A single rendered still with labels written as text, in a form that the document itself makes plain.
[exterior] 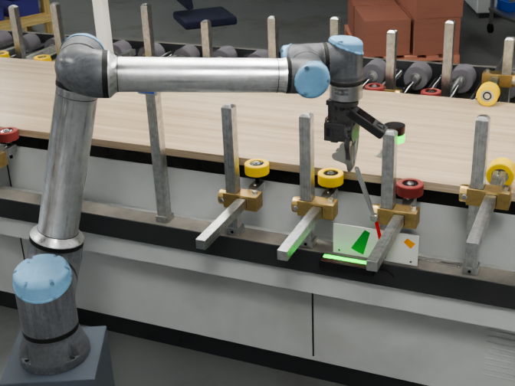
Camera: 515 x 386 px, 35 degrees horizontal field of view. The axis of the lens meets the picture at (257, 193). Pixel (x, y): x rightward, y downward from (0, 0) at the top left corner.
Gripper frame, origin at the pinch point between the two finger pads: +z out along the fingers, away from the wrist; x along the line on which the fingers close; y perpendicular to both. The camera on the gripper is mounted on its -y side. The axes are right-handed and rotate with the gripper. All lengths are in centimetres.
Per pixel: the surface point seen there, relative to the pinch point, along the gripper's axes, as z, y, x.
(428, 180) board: 11.3, -17.1, -23.0
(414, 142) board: 11, -6, -52
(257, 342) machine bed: 89, 44, -28
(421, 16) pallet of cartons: 57, 74, -425
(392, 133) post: -8.9, -9.6, -6.5
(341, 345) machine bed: 82, 11, -28
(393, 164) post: 0.1, -10.3, -6.1
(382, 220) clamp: 17.8, -7.9, -5.3
